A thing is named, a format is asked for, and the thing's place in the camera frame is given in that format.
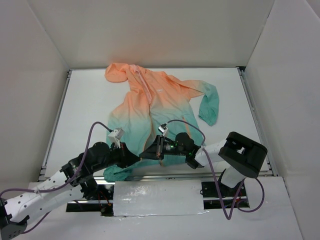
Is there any orange and teal gradient jacket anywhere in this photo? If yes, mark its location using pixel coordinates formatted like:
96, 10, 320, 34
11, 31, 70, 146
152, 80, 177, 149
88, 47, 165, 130
102, 62, 221, 182

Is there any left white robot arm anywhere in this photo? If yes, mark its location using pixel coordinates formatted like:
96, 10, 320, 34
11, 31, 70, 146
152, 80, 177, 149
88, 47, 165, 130
0, 142, 140, 240

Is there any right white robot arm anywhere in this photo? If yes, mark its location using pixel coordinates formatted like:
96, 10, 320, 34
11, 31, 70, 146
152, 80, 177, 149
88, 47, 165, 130
139, 131, 268, 196

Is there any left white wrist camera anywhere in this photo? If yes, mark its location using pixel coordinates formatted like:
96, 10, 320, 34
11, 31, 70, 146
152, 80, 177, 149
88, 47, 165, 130
107, 128, 125, 148

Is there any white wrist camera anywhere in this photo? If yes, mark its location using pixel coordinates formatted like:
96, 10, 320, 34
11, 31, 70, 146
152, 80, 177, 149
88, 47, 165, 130
158, 123, 168, 137
107, 128, 125, 148

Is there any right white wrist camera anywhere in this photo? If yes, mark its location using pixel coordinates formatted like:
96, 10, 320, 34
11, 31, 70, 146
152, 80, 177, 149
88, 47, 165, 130
158, 123, 168, 137

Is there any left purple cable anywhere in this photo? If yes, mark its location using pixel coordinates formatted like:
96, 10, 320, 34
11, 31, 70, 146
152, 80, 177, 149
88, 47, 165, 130
0, 121, 113, 235

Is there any aluminium table frame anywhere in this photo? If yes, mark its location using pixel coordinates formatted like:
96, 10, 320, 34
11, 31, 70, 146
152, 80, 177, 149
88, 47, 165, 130
39, 68, 265, 181

